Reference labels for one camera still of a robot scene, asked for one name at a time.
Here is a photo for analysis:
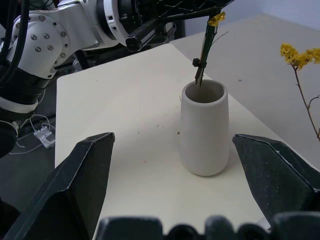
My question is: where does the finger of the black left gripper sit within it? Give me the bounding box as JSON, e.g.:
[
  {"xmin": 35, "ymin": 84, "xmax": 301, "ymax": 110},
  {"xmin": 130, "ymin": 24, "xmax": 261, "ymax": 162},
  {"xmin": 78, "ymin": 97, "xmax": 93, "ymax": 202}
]
[
  {"xmin": 165, "ymin": 10, "xmax": 226, "ymax": 25},
  {"xmin": 149, "ymin": 0, "xmax": 236, "ymax": 20}
]

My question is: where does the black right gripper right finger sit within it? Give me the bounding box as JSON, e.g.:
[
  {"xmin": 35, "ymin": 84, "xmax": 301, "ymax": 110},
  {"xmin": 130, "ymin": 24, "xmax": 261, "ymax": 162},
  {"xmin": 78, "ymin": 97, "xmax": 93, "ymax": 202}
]
[{"xmin": 232, "ymin": 133, "xmax": 320, "ymax": 224}]

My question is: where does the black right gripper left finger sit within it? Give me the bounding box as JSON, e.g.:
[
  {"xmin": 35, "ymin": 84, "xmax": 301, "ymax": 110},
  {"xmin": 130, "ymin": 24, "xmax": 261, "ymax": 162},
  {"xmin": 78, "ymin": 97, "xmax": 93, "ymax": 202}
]
[{"xmin": 1, "ymin": 132, "xmax": 116, "ymax": 240}]

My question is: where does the green flower stem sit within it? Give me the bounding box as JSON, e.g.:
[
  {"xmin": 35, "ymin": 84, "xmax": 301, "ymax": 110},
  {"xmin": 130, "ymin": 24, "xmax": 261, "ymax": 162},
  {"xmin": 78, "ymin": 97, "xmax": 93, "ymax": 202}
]
[{"xmin": 192, "ymin": 11, "xmax": 230, "ymax": 88}]

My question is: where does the yellow flower bouquet, brown stem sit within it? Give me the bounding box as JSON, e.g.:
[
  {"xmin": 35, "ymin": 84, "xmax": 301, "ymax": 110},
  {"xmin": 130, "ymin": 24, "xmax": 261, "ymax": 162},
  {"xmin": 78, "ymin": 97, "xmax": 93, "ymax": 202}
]
[{"xmin": 279, "ymin": 43, "xmax": 320, "ymax": 143}]

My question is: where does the white plastic connector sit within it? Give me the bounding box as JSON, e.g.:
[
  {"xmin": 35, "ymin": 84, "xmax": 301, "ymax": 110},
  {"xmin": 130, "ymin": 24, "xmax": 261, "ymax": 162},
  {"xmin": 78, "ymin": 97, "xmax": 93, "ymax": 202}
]
[{"xmin": 33, "ymin": 123, "xmax": 57, "ymax": 150}]

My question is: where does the black rounded robot part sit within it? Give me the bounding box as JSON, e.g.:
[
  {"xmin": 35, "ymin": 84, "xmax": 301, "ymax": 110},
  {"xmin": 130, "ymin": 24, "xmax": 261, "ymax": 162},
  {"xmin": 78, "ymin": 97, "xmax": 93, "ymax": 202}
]
[{"xmin": 0, "ymin": 120, "xmax": 20, "ymax": 159}]

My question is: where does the white ceramic vase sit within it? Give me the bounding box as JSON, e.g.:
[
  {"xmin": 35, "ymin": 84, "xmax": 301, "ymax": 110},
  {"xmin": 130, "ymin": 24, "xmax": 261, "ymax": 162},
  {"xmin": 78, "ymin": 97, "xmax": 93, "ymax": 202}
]
[{"xmin": 179, "ymin": 79, "xmax": 231, "ymax": 177}]

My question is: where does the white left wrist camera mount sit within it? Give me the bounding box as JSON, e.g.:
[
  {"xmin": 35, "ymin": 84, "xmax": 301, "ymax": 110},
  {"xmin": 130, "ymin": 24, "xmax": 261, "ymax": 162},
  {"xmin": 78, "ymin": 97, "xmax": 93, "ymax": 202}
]
[{"xmin": 102, "ymin": 0, "xmax": 129, "ymax": 47}]

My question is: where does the thin white wire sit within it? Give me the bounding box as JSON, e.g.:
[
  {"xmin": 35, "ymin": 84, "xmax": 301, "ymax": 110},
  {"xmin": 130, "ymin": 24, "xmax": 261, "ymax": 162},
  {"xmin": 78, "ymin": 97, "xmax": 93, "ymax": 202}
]
[{"xmin": 9, "ymin": 113, "xmax": 56, "ymax": 156}]

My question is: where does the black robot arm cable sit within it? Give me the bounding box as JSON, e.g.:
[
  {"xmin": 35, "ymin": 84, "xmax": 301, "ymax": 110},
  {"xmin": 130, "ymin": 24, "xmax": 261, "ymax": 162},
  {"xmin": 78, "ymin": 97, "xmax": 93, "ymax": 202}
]
[{"xmin": 0, "ymin": 0, "xmax": 31, "ymax": 85}]

